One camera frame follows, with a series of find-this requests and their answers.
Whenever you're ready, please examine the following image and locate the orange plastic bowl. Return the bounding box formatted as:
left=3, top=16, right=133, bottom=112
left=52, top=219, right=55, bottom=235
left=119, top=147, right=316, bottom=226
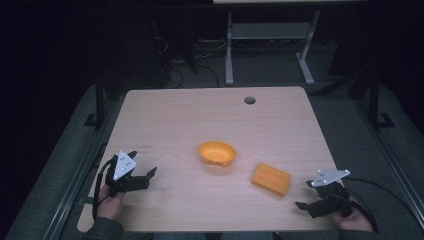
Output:
left=196, top=140, right=238, bottom=169

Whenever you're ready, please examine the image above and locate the white metal table frame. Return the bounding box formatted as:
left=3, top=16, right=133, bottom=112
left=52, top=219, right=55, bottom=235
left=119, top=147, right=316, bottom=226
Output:
left=224, top=9, right=322, bottom=87

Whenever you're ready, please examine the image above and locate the person's left hand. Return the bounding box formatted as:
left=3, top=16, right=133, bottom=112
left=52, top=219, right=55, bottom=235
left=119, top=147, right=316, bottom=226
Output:
left=96, top=184, right=127, bottom=221

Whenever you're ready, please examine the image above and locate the bundle of floor cables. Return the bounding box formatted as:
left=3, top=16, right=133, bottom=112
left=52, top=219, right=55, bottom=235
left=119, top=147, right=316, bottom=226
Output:
left=151, top=34, right=228, bottom=90

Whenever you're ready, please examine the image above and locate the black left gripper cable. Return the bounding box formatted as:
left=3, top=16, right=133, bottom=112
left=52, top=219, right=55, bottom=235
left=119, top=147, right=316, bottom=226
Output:
left=92, top=155, right=118, bottom=220

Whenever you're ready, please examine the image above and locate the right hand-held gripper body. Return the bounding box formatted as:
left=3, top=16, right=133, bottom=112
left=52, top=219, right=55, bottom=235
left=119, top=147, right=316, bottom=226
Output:
left=307, top=168, right=354, bottom=220

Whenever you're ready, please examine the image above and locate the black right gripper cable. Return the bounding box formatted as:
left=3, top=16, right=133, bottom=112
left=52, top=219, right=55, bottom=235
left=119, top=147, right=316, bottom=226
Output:
left=342, top=177, right=416, bottom=235

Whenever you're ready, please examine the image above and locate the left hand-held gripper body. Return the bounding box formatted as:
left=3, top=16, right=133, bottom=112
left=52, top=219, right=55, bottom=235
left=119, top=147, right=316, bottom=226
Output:
left=104, top=149, right=151, bottom=197

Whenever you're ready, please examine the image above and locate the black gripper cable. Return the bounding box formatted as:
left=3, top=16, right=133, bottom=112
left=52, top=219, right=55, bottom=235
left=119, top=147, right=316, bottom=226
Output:
left=342, top=177, right=416, bottom=235
left=92, top=155, right=118, bottom=220

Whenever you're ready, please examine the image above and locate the orange ridged block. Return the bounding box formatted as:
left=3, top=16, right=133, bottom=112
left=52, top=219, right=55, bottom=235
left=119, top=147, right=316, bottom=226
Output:
left=250, top=162, right=293, bottom=198

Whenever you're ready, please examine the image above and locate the person's right hand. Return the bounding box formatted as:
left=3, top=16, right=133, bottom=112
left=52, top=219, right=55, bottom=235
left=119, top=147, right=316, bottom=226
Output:
left=330, top=199, right=375, bottom=233

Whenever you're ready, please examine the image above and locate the black metal stand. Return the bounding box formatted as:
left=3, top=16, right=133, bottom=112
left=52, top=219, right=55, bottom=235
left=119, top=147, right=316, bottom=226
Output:
left=365, top=71, right=397, bottom=132
left=83, top=74, right=108, bottom=130

